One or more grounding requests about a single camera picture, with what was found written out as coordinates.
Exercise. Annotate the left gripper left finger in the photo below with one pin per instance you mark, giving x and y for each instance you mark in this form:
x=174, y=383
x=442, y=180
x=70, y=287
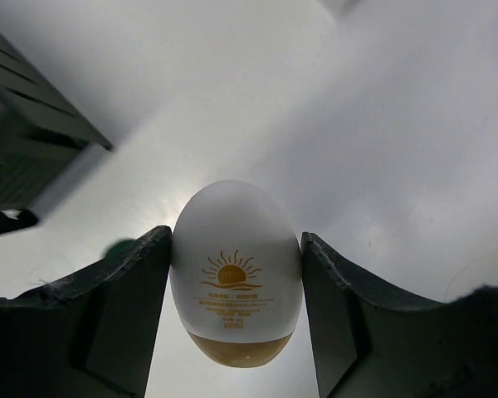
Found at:
x=91, y=333

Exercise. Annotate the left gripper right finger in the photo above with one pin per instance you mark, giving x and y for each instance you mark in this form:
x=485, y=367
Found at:
x=371, y=338

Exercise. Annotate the dark green powder puff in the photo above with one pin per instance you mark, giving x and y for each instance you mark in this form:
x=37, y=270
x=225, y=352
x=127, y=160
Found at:
x=116, y=247

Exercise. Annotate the white gold egg bottle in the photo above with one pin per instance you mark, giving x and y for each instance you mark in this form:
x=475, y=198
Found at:
x=236, y=274

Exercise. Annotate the black slotted organizer box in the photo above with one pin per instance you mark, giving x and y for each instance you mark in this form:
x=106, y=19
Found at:
x=41, y=135

